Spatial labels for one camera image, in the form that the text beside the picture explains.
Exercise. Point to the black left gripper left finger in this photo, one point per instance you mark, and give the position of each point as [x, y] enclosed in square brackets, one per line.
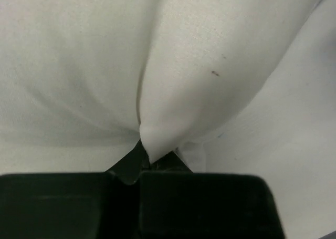
[74, 205]

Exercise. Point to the white pillow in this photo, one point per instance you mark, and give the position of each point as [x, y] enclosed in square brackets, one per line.
[240, 86]

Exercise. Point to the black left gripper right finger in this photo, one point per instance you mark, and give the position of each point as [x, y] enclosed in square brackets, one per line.
[177, 203]

